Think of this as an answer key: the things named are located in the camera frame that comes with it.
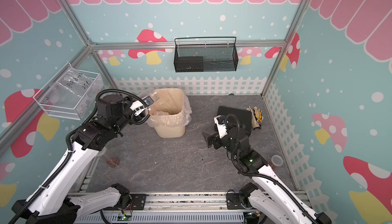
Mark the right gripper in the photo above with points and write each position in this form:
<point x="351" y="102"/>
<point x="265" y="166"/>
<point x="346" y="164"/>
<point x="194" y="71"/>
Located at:
<point x="210" y="140"/>

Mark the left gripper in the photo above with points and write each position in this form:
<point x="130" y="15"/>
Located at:
<point x="139" y="117"/>

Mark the clear plastic jar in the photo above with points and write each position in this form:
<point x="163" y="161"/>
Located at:
<point x="149" y="96"/>

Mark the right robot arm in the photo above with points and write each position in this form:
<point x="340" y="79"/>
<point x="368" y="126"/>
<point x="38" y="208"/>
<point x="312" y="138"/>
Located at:
<point x="267" y="193"/>

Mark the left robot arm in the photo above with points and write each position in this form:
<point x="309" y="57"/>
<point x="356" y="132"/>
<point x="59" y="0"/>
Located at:
<point x="50" y="204"/>

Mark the cream trash bin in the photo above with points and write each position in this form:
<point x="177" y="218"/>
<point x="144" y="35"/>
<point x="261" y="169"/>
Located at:
<point x="167" y="132"/>

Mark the clear plastic bin liner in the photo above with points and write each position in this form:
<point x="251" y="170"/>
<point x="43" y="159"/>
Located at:
<point x="171" y="110"/>

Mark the black plastic case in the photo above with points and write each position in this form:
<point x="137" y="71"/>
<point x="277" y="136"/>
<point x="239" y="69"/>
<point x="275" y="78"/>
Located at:
<point x="244" y="117"/>

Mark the white yellow work gloves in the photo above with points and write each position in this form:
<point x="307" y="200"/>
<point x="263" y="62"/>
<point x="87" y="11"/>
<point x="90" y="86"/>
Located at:
<point x="257" y="117"/>

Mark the black box in basket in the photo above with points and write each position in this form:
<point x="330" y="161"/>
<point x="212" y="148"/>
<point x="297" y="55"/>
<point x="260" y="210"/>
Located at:
<point x="189" y="64"/>

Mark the plastic bag in basket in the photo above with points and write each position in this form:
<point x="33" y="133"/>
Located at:
<point x="73" y="84"/>

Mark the black wire mesh basket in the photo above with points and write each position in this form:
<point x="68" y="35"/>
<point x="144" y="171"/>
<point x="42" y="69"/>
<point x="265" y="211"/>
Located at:
<point x="219" y="53"/>

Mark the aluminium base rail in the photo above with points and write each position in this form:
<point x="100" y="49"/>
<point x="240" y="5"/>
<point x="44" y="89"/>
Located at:
<point x="227" y="207"/>

